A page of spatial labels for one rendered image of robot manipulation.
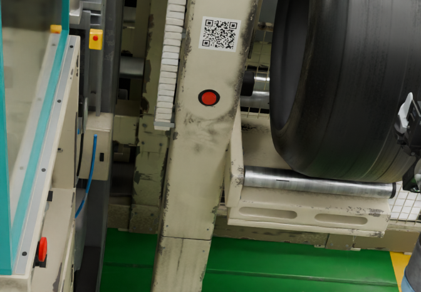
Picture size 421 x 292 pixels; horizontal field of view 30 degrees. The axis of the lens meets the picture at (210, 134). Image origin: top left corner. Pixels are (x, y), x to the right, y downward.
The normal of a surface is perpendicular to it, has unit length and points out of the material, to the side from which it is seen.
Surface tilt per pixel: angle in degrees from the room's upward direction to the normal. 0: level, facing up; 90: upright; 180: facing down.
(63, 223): 0
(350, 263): 0
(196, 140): 90
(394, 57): 61
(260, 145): 0
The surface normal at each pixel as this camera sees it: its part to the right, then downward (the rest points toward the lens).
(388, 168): -0.04, 0.88
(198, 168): 0.00, 0.65
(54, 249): 0.13, -0.76
